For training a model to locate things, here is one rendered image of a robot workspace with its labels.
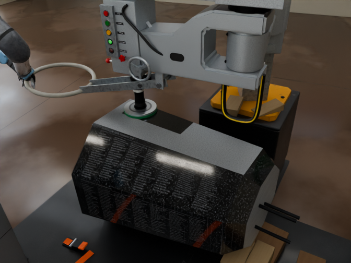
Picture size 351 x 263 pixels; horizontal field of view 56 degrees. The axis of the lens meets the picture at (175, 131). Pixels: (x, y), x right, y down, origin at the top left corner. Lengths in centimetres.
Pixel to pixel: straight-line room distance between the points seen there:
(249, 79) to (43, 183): 210
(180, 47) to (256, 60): 39
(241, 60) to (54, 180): 207
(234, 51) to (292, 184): 163
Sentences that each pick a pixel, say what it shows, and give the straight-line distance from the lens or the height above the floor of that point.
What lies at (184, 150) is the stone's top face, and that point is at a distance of 182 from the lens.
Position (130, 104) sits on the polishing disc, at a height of 89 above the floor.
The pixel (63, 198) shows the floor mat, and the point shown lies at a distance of 292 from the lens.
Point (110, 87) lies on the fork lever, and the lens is 217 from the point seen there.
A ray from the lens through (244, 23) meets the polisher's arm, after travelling 159.
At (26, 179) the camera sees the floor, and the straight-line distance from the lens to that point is 325.
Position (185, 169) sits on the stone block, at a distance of 178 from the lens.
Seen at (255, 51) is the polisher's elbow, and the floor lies 140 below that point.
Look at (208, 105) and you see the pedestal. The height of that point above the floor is 74.
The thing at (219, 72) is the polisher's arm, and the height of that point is 127.
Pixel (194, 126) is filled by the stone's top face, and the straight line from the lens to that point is 201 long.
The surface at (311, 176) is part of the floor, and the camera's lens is 312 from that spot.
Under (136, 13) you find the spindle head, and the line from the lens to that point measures 181.
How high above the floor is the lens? 199
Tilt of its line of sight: 35 degrees down
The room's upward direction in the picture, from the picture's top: 2 degrees counter-clockwise
